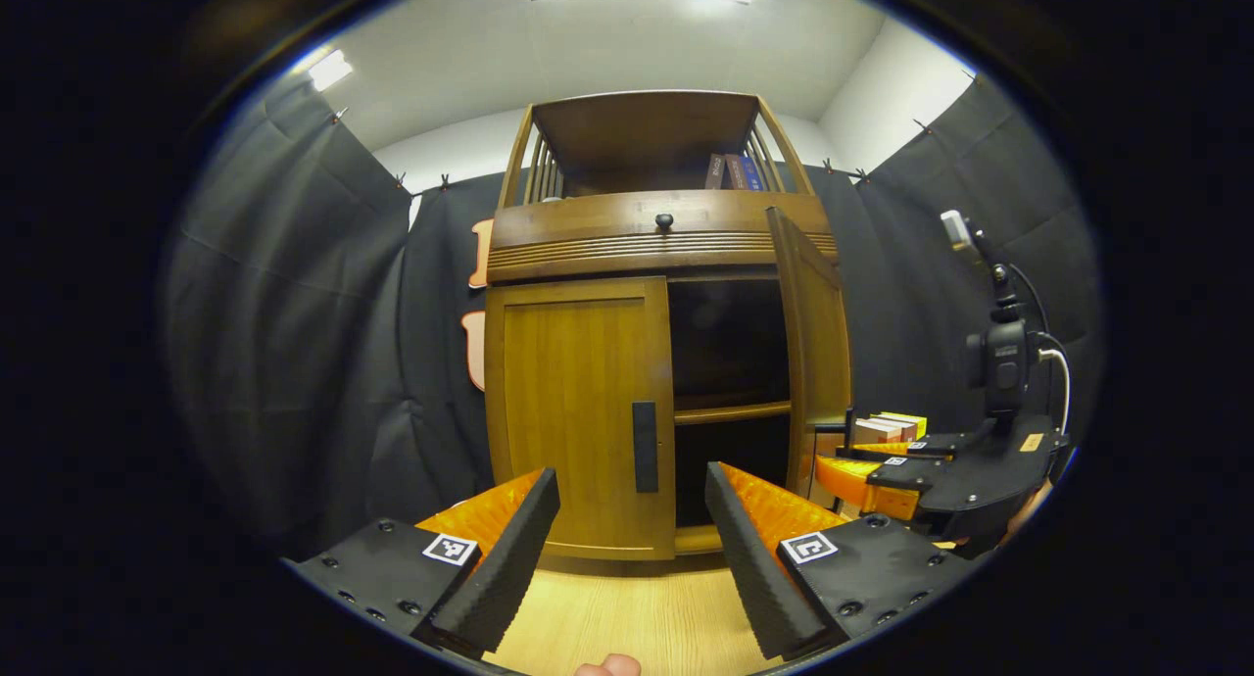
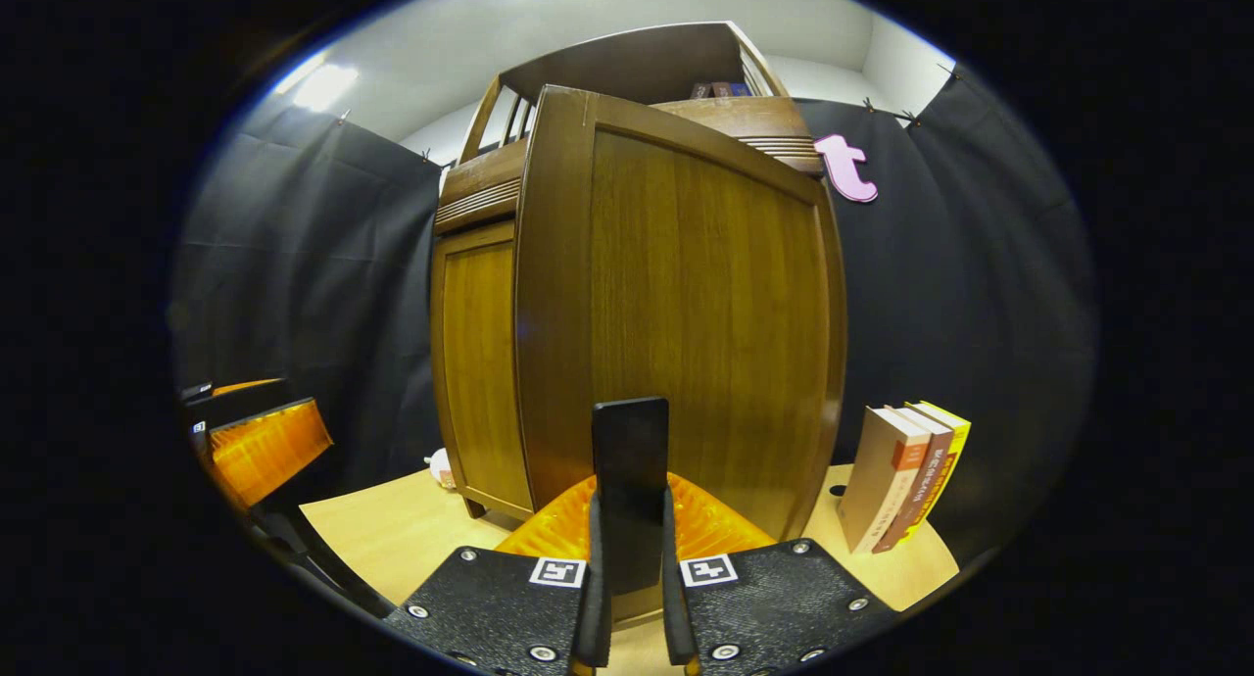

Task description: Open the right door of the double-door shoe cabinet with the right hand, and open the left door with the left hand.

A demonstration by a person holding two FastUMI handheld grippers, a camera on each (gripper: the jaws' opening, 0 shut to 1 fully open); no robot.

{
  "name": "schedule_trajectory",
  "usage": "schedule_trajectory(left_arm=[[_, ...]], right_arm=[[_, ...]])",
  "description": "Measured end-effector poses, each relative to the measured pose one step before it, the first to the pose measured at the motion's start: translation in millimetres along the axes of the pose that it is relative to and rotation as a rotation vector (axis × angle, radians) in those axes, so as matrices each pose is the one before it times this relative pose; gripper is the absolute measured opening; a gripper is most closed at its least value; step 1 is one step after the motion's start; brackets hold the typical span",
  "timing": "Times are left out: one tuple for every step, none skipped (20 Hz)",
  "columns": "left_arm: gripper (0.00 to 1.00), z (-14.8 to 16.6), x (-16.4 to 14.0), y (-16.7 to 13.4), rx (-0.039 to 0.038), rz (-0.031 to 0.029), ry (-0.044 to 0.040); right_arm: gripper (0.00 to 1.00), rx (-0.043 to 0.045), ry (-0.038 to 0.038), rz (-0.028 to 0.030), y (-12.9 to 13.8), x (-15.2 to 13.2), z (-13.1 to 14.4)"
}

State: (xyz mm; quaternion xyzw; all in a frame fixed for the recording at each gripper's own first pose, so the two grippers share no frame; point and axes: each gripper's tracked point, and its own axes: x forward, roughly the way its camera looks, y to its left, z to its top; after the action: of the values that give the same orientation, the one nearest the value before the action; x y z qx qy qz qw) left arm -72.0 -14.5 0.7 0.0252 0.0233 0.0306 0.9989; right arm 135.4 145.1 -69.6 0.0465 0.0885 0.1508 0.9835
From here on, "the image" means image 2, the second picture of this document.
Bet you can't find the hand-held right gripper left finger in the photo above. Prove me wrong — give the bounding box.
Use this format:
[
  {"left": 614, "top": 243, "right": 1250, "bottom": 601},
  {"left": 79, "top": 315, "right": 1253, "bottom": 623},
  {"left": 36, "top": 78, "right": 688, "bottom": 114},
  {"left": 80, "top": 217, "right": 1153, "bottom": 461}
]
[{"left": 382, "top": 473, "right": 616, "bottom": 676}]

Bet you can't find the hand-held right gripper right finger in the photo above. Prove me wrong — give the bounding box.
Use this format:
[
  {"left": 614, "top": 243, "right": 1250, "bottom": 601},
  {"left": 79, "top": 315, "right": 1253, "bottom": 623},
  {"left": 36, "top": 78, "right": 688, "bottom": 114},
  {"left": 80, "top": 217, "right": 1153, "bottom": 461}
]
[{"left": 658, "top": 472, "right": 897, "bottom": 676}]

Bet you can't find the wooden shoe cabinet door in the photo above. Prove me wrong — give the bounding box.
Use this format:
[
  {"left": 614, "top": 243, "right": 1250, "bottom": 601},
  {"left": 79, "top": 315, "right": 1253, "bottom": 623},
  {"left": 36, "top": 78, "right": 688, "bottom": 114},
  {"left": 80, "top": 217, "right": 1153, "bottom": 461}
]
[
  {"left": 512, "top": 84, "right": 849, "bottom": 626},
  {"left": 431, "top": 220, "right": 535, "bottom": 520}
]

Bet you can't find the wooden double-door shoe cabinet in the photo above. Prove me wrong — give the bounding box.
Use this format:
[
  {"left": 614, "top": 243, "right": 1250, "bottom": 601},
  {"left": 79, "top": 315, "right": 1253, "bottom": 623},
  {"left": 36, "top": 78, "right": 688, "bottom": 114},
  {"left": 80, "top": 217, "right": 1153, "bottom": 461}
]
[{"left": 429, "top": 22, "right": 826, "bottom": 532}]

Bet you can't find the white and orange book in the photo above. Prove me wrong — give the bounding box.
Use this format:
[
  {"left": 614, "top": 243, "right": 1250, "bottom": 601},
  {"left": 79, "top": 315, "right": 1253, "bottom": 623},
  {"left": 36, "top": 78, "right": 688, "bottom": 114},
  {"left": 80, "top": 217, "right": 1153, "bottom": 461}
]
[{"left": 836, "top": 407, "right": 930, "bottom": 555}]

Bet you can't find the brown spine book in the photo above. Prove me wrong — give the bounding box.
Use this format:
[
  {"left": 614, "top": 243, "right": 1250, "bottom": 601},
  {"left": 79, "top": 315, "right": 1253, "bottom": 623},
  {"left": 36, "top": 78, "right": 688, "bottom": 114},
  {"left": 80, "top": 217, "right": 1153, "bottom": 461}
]
[{"left": 874, "top": 405, "right": 953, "bottom": 554}]

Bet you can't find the small ceiling light panel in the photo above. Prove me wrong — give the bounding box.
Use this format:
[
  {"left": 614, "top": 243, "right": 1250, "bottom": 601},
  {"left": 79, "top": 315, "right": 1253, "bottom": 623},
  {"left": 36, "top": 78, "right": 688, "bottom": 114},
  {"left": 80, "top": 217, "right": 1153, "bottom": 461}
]
[{"left": 279, "top": 57, "right": 362, "bottom": 114}]

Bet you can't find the wooden drawer with black knob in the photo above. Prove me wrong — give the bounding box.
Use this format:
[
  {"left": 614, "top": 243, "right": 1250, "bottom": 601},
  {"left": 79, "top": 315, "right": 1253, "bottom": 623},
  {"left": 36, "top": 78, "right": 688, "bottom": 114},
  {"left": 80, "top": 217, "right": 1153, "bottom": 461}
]
[{"left": 436, "top": 96, "right": 816, "bottom": 212}]

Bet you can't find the yellow book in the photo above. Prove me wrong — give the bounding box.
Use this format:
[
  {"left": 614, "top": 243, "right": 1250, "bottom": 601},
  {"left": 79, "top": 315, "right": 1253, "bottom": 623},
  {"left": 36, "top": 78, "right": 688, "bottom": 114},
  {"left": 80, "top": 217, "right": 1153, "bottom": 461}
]
[{"left": 896, "top": 400, "right": 973, "bottom": 545}]

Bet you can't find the black backdrop cloth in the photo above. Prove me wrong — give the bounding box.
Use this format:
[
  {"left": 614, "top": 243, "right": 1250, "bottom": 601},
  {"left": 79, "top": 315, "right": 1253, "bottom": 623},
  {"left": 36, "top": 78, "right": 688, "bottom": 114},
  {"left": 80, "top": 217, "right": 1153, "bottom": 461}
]
[{"left": 171, "top": 64, "right": 1098, "bottom": 564}]

